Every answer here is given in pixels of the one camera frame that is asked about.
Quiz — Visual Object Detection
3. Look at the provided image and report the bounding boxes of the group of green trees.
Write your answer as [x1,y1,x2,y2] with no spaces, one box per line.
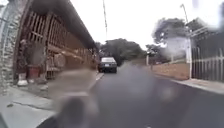
[98,37,146,66]

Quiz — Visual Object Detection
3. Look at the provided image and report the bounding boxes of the dark asphalt road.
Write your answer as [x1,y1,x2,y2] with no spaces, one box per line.
[34,63,224,128]

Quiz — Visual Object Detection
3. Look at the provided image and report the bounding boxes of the pale street pole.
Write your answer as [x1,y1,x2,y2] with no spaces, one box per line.
[179,3,194,80]

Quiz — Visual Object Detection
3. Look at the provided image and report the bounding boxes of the brown wooden-fronted building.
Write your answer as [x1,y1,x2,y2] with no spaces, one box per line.
[13,0,100,83]

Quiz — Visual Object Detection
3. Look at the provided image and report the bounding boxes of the building with white fence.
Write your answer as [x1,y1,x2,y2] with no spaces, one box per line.
[186,18,224,83]

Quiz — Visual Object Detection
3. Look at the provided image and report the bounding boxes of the low red brick wall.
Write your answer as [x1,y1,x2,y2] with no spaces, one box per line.
[146,62,191,81]

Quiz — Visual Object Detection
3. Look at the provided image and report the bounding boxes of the grey concrete pavement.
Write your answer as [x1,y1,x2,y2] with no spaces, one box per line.
[156,74,224,96]
[0,69,105,128]

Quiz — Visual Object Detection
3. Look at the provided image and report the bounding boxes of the dark car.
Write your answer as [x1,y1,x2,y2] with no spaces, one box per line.
[97,56,118,74]

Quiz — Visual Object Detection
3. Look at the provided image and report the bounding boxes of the red plant pot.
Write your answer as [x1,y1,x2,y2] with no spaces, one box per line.
[26,64,42,81]

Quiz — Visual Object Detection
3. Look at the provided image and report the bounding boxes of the overhead wires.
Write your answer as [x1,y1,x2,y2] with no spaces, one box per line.
[101,0,109,39]

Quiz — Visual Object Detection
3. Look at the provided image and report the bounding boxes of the tall dark tree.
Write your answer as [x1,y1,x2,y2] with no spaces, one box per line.
[151,17,191,51]

